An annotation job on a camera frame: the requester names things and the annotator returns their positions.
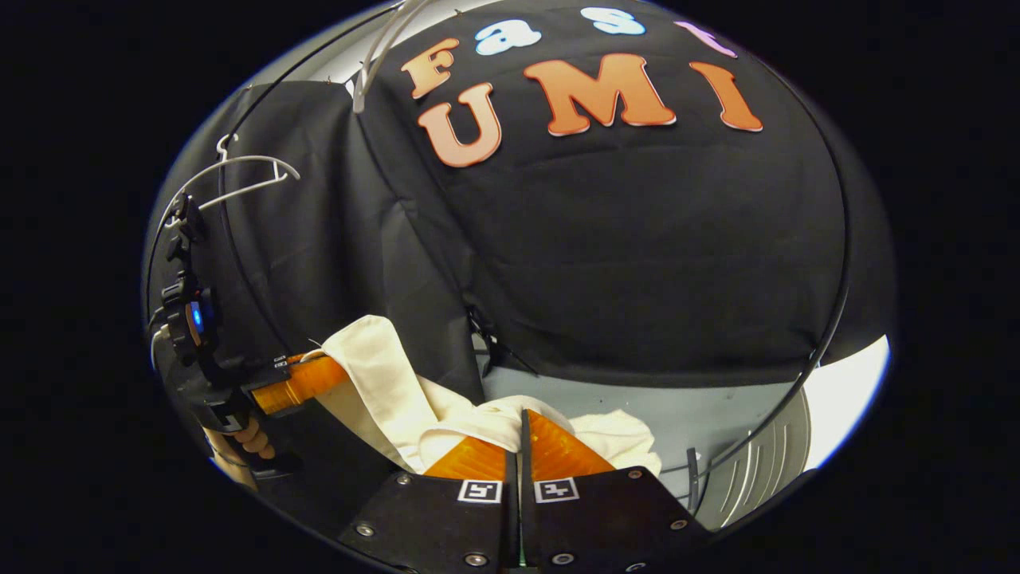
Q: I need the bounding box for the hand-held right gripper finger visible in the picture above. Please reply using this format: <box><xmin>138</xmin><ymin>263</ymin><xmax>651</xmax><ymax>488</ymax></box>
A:
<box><xmin>339</xmin><ymin>434</ymin><xmax>519</xmax><ymax>571</ymax></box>
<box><xmin>520</xmin><ymin>409</ymin><xmax>714</xmax><ymax>571</ymax></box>

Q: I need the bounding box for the cream shirt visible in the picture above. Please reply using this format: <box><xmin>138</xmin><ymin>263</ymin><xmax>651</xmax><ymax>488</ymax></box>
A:
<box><xmin>307</xmin><ymin>315</ymin><xmax>662</xmax><ymax>479</ymax></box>

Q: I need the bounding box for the white plastic hanger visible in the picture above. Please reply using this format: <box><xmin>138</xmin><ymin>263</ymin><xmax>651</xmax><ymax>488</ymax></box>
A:
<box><xmin>353</xmin><ymin>0</ymin><xmax>435</xmax><ymax>112</ymax></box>
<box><xmin>159</xmin><ymin>134</ymin><xmax>302</xmax><ymax>232</ymax></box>

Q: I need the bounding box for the white ribbed panel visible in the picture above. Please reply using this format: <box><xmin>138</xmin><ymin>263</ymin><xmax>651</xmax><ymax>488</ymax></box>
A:
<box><xmin>689</xmin><ymin>389</ymin><xmax>814</xmax><ymax>531</ymax></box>

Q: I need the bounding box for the black backdrop cloth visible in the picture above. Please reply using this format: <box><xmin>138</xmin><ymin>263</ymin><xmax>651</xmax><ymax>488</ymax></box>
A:
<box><xmin>143</xmin><ymin>0</ymin><xmax>889</xmax><ymax>471</ymax></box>

